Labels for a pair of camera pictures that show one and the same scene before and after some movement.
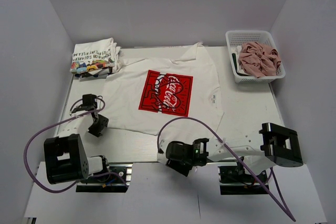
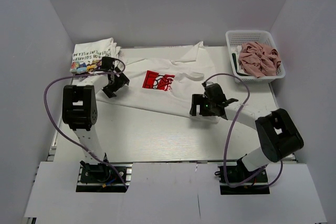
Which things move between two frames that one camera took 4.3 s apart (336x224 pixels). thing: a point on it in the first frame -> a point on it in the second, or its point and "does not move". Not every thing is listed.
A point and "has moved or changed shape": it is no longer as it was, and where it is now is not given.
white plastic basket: [234, 38] does not move
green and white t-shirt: [235, 55] does not move
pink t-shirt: [259, 60] does not move
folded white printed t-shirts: [94, 59] does not move
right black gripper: [175, 165] -> [199, 99]
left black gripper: [104, 121] -> [122, 81]
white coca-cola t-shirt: [143, 94] has moved or changed shape
